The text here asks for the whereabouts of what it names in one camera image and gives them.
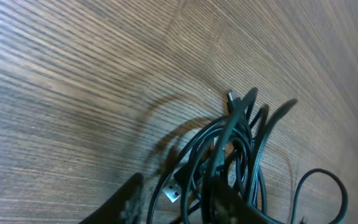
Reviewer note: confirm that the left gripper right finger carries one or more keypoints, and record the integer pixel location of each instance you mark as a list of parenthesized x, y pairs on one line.
[(221, 204)]

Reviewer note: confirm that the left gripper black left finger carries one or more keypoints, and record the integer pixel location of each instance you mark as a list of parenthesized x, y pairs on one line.
[(124, 207)]

